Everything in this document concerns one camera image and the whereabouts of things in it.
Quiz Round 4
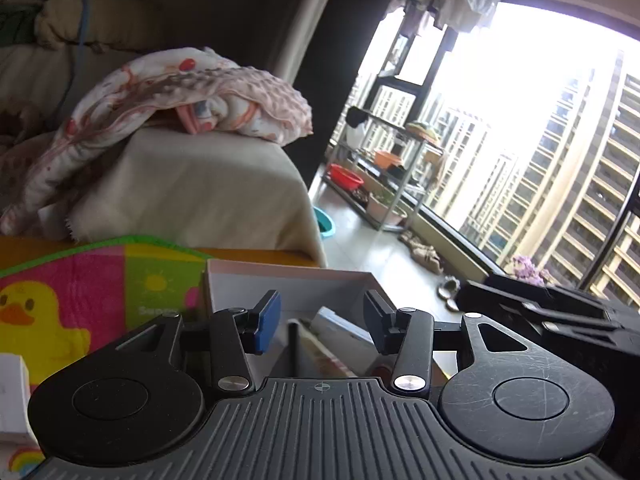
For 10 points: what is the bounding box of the blue strap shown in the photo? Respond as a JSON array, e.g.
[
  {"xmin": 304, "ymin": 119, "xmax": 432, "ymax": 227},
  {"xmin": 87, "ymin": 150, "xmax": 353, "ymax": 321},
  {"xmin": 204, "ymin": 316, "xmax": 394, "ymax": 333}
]
[{"xmin": 54, "ymin": 0, "xmax": 91, "ymax": 117}]

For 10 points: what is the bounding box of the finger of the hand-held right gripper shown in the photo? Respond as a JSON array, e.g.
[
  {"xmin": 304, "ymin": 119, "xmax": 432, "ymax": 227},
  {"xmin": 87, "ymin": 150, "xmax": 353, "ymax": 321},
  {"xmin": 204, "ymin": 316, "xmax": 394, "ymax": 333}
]
[
  {"xmin": 484, "ymin": 271, "xmax": 608, "ymax": 307},
  {"xmin": 456, "ymin": 281, "xmax": 618, "ymax": 332}
]

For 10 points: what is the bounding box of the potted flowering plant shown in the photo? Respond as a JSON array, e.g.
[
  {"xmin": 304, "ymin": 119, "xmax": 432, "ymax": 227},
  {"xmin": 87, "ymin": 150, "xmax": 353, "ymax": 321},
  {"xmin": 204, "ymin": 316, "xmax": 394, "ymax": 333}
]
[{"xmin": 506, "ymin": 255, "xmax": 554, "ymax": 289}]

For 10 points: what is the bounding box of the red basin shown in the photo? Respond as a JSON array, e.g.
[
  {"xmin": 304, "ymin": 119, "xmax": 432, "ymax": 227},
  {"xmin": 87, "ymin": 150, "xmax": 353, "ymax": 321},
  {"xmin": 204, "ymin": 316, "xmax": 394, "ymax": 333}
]
[{"xmin": 327, "ymin": 162, "xmax": 365, "ymax": 191}]

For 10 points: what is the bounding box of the green plush toy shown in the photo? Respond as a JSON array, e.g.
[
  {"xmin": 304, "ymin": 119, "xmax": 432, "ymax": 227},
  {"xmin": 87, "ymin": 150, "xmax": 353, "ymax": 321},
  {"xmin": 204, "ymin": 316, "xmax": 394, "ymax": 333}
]
[{"xmin": 0, "ymin": 2, "xmax": 43, "ymax": 47}]

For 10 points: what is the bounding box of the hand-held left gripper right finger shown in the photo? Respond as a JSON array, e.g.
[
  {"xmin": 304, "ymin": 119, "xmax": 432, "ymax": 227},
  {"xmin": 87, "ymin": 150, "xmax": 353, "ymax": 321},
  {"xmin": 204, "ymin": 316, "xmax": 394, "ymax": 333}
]
[{"xmin": 363, "ymin": 289, "xmax": 532, "ymax": 395}]

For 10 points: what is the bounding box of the green potted plant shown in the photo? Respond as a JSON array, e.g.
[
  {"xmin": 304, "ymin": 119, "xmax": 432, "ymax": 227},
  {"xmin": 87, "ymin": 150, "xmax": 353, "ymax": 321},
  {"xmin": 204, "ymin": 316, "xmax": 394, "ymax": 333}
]
[{"xmin": 367, "ymin": 187, "xmax": 409, "ymax": 227}]

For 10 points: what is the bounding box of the dark curtain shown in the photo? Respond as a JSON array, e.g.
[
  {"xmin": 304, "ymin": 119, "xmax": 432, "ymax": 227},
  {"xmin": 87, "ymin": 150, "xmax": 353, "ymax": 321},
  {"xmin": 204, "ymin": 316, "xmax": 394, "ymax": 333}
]
[{"xmin": 292, "ymin": 0, "xmax": 417, "ymax": 197}]

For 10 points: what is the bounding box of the colourful printed play mat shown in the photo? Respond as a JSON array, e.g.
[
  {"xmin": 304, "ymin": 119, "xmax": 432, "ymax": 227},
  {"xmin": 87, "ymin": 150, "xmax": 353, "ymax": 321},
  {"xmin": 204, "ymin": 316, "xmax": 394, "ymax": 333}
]
[{"xmin": 0, "ymin": 234, "xmax": 321, "ymax": 478}]

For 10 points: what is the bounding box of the pink printed blanket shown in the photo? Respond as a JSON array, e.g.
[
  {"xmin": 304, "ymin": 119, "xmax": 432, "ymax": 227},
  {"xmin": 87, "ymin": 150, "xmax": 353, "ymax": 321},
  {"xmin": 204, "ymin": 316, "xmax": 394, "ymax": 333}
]
[{"xmin": 0, "ymin": 47, "xmax": 315, "ymax": 237}]

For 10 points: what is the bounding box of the pink cardboard box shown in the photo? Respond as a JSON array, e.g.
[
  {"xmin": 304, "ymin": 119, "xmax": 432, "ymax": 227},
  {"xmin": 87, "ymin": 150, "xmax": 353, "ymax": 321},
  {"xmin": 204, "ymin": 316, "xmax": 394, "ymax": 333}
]
[{"xmin": 200, "ymin": 258, "xmax": 451, "ymax": 386}]

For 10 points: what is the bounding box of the pile of cloth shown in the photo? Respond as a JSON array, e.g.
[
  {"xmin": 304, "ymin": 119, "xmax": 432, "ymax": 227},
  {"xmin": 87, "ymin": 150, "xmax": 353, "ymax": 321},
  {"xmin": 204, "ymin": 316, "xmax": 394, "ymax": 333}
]
[{"xmin": 399, "ymin": 232, "xmax": 444, "ymax": 274}]

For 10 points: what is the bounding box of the blue basin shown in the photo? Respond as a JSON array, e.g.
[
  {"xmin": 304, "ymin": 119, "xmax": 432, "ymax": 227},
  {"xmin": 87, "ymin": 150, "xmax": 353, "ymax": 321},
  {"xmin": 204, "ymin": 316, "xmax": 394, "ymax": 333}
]
[{"xmin": 312, "ymin": 205, "xmax": 337, "ymax": 240}]

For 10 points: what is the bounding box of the metal rack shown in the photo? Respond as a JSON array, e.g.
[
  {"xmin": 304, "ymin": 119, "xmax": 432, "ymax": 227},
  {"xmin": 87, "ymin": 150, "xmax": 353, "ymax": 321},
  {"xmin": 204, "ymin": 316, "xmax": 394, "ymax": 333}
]
[{"xmin": 327, "ymin": 107, "xmax": 447, "ymax": 234}]

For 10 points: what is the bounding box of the beige covered sofa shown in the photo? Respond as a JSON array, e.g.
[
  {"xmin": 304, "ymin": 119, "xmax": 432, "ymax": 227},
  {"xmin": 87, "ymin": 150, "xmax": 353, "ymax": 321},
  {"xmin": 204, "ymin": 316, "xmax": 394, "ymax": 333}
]
[{"xmin": 0, "ymin": 40, "xmax": 328, "ymax": 268}]

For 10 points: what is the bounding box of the black stick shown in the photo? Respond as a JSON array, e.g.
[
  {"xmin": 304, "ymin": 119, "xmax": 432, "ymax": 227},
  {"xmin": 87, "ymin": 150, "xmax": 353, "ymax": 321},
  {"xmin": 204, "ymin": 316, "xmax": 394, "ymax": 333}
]
[{"xmin": 288, "ymin": 322, "xmax": 302, "ymax": 377}]

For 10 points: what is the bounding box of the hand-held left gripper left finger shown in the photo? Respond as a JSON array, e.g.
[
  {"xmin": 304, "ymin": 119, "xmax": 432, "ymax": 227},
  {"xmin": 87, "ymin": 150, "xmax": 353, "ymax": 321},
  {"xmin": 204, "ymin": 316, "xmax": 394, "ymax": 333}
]
[{"xmin": 114, "ymin": 289, "xmax": 282, "ymax": 397}]

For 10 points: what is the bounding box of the white box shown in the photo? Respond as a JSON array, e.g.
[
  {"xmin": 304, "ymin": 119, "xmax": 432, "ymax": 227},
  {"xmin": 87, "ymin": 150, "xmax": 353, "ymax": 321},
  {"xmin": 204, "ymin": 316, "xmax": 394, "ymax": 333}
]
[{"xmin": 0, "ymin": 354, "xmax": 32, "ymax": 435}]

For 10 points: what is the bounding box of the beige curtain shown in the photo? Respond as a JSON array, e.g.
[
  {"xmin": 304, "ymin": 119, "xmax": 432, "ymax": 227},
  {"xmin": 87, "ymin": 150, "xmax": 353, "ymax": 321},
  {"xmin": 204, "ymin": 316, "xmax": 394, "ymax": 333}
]
[{"xmin": 271, "ymin": 0, "xmax": 351, "ymax": 86}]

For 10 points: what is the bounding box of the black and white object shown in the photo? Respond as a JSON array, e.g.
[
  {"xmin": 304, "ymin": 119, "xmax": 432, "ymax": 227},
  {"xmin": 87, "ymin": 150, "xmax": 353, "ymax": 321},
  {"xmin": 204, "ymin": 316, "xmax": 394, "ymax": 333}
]
[{"xmin": 345, "ymin": 106, "xmax": 369, "ymax": 149}]

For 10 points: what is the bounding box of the beige pillow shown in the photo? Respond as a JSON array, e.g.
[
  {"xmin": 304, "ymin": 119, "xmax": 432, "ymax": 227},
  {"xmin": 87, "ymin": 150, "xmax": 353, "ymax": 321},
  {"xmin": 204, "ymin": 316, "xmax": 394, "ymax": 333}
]
[{"xmin": 35, "ymin": 0, "xmax": 166, "ymax": 53}]

